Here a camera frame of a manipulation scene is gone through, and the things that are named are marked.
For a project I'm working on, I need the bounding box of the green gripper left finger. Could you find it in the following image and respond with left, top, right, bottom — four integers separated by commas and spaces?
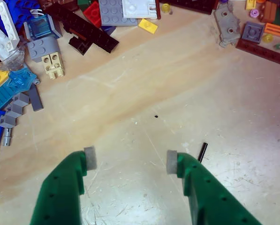
29, 145, 98, 225

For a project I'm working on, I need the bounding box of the dark red wide Lego plate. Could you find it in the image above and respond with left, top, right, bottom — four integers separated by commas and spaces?
159, 0, 219, 15

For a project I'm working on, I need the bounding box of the yellow Lego tile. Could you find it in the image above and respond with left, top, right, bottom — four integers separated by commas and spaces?
138, 18, 159, 35

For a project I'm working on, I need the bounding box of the transparent blue Lego box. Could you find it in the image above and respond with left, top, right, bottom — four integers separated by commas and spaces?
23, 14, 63, 40

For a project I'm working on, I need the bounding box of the brown Lego piece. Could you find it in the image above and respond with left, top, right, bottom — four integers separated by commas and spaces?
261, 1, 278, 23

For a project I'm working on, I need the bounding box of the small black rod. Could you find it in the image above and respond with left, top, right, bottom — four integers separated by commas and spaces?
197, 142, 208, 163

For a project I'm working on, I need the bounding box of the dark grey square Lego plate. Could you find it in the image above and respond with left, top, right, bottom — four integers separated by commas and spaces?
242, 21, 265, 45

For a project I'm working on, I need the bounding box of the grey rock-shaped Lego piece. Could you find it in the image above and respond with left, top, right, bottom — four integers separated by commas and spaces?
213, 2, 241, 49

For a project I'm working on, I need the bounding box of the transparent blue Lego piece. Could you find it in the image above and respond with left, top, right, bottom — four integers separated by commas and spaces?
8, 67, 40, 94

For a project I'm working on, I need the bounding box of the dark grey Lego tile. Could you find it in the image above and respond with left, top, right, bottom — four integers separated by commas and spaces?
28, 83, 44, 111

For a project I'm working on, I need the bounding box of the clear Lego piece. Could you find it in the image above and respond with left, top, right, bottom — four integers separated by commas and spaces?
0, 44, 25, 72

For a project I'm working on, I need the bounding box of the small black Lego bracket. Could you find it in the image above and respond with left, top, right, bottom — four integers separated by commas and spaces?
68, 36, 93, 56

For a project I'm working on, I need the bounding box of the black long Lego plate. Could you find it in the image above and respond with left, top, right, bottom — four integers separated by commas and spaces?
42, 2, 120, 53

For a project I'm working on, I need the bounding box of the tan Lego bracket piece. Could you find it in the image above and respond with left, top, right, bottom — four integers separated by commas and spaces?
41, 52, 66, 79

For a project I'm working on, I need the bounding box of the orange grille Lego tile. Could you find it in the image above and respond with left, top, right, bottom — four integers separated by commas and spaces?
263, 22, 280, 38

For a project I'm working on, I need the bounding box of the grey sloped Lego brick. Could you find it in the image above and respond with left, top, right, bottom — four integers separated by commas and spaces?
26, 36, 61, 63

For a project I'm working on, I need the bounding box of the grey Lego pin connector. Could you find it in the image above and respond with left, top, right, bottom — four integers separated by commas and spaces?
2, 127, 13, 146

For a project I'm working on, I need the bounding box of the grey zigzag Lego piece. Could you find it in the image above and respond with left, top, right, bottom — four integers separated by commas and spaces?
0, 92, 30, 128

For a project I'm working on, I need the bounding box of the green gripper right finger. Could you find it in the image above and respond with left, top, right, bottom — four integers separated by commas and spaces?
166, 150, 264, 225

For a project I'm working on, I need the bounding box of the blue Lego brick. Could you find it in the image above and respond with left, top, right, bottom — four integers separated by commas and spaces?
5, 0, 49, 24

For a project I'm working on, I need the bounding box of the white Lego plate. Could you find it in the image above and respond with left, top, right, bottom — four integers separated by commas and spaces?
122, 0, 158, 19

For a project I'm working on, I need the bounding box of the dark red long Lego plate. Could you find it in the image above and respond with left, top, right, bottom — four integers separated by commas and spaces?
235, 38, 280, 71

